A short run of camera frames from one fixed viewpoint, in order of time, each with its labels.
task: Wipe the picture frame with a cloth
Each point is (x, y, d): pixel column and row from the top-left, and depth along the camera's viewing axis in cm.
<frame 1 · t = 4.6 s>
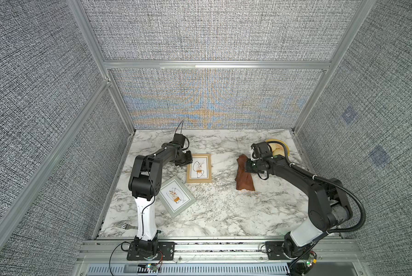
left hand: (193, 159, 102), fingers open
right hand: (245, 162, 92), fingers closed
silver fork: (125, 226, 81), on the table
brown microfibre cloth: (244, 179, 89), point 8 cm above the table

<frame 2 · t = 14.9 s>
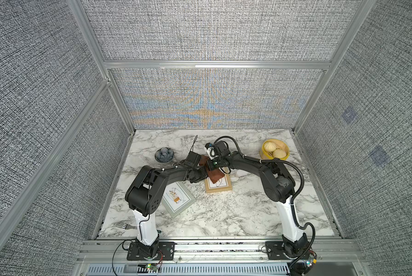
left hand: (210, 175, 96), fingers closed
right hand: (206, 159, 99), fingers closed
brown microfibre cloth: (214, 175, 96), point 3 cm above the table
white steamed bun back: (270, 146, 104), point 8 cm above the table
grey flower shaped dish: (164, 154, 105), point 3 cm above the table
the other named things where they were.

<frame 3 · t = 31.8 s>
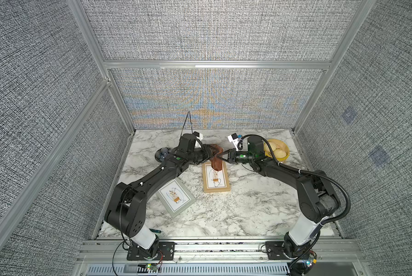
left hand: (220, 150, 81), fingers open
right hand: (217, 152, 82), fingers closed
brown microfibre cloth: (216, 161, 83), point 19 cm above the table
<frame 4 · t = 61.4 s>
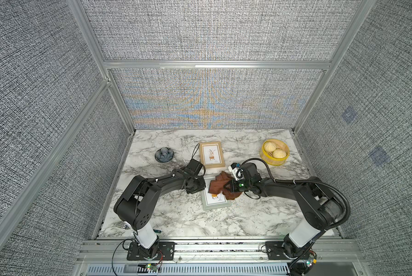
left hand: (206, 188, 92), fingers closed
right hand: (224, 183, 91), fingers closed
brown microfibre cloth: (216, 186, 91), point 4 cm above the table
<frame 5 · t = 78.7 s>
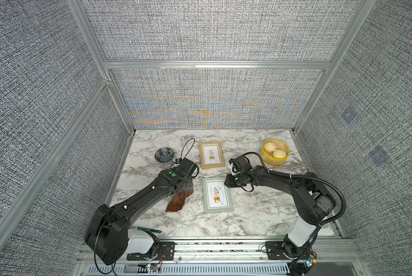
left hand: (189, 182, 84), fingers closed
right hand: (226, 178, 92), fingers open
brown microfibre cloth: (178, 200, 80), point 10 cm above the table
